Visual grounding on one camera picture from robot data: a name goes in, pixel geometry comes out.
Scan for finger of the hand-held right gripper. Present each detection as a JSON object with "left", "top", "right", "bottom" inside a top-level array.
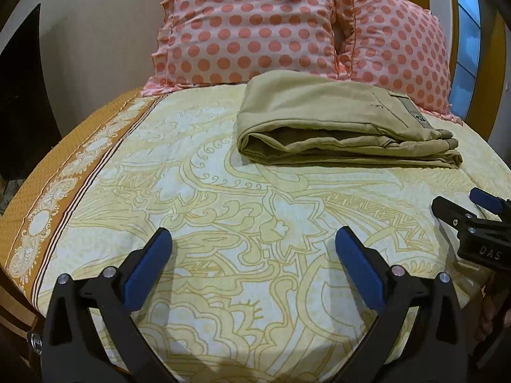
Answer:
[
  {"left": 469, "top": 187, "right": 511, "bottom": 219},
  {"left": 431, "top": 196, "right": 485, "bottom": 233}
]

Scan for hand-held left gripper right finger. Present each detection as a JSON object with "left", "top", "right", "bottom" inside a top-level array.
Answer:
[{"left": 334, "top": 227, "right": 476, "bottom": 383}]

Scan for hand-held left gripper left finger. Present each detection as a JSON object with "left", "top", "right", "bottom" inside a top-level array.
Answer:
[{"left": 42, "top": 227, "right": 176, "bottom": 383}]

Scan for khaki pants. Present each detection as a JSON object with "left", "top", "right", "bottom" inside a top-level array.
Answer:
[{"left": 237, "top": 71, "right": 464, "bottom": 168}]

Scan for person's right hand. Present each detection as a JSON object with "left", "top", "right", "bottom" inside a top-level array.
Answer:
[{"left": 477, "top": 277, "right": 504, "bottom": 342}]

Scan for yellow patterned bed sheet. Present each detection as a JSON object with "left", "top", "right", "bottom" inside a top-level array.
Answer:
[{"left": 0, "top": 84, "right": 511, "bottom": 383}]

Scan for yellow wooden headboard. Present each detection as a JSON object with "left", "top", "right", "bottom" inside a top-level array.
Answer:
[{"left": 399, "top": 0, "right": 509, "bottom": 140}]

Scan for window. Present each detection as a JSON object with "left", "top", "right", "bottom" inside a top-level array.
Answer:
[{"left": 450, "top": 0, "right": 484, "bottom": 106}]

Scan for pink polka dot pillow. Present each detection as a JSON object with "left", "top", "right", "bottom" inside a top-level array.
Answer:
[
  {"left": 333, "top": 0, "right": 464, "bottom": 125},
  {"left": 141, "top": 0, "right": 352, "bottom": 97}
]

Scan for black flat panel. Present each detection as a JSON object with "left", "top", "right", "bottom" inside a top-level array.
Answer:
[{"left": 0, "top": 4, "right": 61, "bottom": 181}]

